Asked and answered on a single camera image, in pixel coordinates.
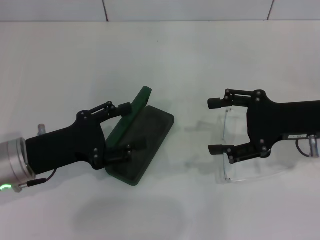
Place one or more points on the green glasses case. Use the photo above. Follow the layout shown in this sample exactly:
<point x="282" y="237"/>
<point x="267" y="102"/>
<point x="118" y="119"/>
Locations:
<point x="152" y="127"/>

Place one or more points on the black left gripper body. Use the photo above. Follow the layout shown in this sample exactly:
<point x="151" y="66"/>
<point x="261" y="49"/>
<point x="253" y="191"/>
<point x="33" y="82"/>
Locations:
<point x="62" y="147"/>

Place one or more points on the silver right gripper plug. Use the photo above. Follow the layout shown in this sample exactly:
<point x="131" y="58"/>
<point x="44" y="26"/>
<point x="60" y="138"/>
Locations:
<point x="314" y="147"/>

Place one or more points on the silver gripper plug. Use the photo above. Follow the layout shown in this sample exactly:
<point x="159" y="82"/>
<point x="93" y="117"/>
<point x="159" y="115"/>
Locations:
<point x="41" y="129"/>
<point x="314" y="147"/>

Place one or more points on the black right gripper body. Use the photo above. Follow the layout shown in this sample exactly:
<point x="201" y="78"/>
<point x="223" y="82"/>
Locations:
<point x="275" y="120"/>

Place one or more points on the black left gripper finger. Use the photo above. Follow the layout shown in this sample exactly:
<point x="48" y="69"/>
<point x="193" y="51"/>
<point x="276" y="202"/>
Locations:
<point x="117" y="155"/>
<point x="125" y="109"/>

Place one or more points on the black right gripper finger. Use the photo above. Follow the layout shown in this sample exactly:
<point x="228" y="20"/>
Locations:
<point x="215" y="103"/>
<point x="217" y="149"/>

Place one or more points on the clear white glasses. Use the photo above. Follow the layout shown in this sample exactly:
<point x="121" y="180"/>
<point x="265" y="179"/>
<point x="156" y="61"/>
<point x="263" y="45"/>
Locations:
<point x="225" y="125"/>

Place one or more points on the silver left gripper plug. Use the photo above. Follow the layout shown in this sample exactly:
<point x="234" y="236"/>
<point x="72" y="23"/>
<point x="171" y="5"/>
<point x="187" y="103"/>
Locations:
<point x="41" y="129"/>

